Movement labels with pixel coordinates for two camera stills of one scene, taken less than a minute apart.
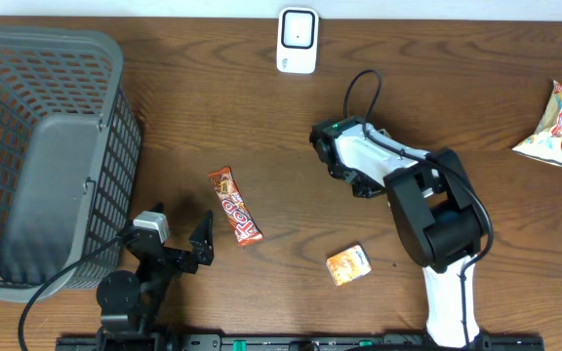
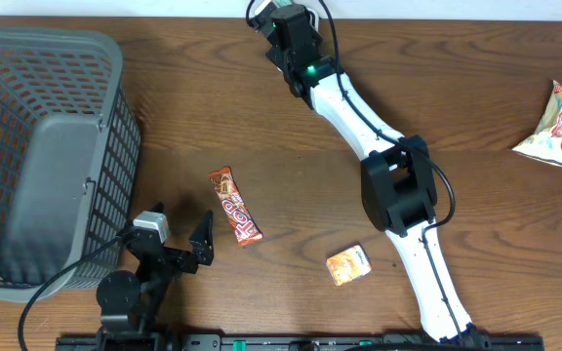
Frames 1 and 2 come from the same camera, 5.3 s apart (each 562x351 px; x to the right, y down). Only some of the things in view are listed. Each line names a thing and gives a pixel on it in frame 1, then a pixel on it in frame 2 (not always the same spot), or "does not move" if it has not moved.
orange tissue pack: (347, 265) does not move
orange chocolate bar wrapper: (245, 227) does not move
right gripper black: (379, 189) to (272, 58)
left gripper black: (200, 244) does not move
